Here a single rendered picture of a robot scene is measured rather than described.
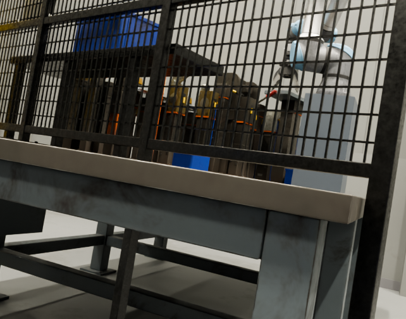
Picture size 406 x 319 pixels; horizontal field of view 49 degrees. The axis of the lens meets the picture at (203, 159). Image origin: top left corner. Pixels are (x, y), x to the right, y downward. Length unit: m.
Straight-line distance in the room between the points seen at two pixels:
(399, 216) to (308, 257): 3.45
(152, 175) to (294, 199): 0.23
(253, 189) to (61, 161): 0.35
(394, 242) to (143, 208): 3.48
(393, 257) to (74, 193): 3.51
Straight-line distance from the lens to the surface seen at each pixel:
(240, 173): 2.07
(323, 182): 1.86
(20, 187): 0.93
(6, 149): 0.91
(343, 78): 1.97
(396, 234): 4.11
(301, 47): 1.95
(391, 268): 4.13
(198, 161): 1.56
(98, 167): 0.77
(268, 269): 0.69
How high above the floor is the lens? 0.69
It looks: 2 degrees up
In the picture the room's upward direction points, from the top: 9 degrees clockwise
